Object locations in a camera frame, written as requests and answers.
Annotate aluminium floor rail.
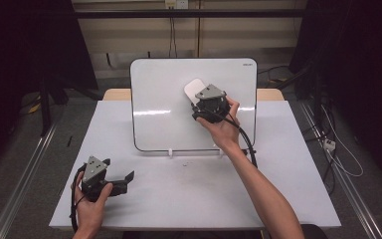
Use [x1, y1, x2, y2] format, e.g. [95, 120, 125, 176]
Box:
[297, 99, 382, 239]
[0, 120, 65, 239]

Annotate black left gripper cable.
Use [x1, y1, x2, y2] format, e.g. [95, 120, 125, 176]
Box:
[70, 164, 88, 234]

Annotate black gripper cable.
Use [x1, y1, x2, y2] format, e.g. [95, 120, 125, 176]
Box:
[70, 164, 88, 234]
[197, 108, 259, 168]

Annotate white floor cable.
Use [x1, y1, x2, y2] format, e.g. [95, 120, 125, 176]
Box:
[320, 105, 365, 178]

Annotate person's left hand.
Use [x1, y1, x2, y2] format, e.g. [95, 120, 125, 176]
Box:
[71, 170, 114, 233]

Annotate white wall socket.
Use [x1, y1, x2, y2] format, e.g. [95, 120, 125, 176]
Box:
[164, 0, 190, 10]

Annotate white power strip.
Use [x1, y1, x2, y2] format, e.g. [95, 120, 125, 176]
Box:
[322, 137, 337, 152]

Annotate black metal stand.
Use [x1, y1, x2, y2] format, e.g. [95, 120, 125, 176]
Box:
[38, 75, 68, 137]

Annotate black horizontal frame bar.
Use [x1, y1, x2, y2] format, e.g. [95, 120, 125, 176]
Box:
[74, 8, 306, 20]

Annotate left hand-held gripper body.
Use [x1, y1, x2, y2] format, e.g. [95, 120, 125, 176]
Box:
[80, 155, 129, 203]

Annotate white whiteboard eraser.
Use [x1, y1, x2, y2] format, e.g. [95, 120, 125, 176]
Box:
[183, 78, 207, 106]

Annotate white whiteboard with black rim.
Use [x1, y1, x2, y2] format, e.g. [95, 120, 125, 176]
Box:
[129, 58, 259, 153]

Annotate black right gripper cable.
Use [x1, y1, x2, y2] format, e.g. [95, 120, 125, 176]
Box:
[197, 108, 259, 168]

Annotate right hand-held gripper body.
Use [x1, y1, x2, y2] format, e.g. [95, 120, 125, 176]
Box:
[194, 84, 231, 124]

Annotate person's right hand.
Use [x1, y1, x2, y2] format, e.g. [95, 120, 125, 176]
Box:
[196, 96, 242, 151]

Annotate brown hanging wall cable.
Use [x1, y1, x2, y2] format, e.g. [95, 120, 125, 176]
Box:
[196, 0, 202, 58]

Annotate black curtain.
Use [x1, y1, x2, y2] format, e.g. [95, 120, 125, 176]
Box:
[0, 0, 99, 180]
[287, 0, 382, 190]

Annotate black hanging wall cables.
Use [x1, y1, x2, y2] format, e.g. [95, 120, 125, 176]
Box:
[168, 7, 178, 60]

